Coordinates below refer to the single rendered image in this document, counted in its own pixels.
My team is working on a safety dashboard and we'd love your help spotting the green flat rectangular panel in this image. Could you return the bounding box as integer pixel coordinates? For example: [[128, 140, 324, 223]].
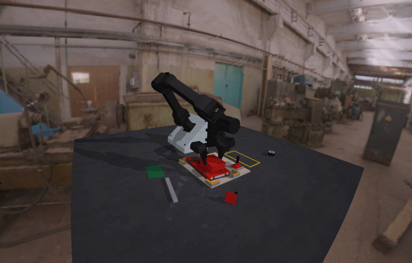
[[146, 165, 165, 178]]

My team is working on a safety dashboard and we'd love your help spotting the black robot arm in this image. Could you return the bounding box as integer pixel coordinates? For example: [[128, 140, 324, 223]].
[[151, 72, 240, 153]]

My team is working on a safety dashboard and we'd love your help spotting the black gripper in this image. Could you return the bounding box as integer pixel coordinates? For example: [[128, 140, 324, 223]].
[[190, 128, 225, 165]]

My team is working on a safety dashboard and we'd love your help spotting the grey rectangular bar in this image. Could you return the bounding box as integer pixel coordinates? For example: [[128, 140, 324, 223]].
[[165, 178, 178, 203]]

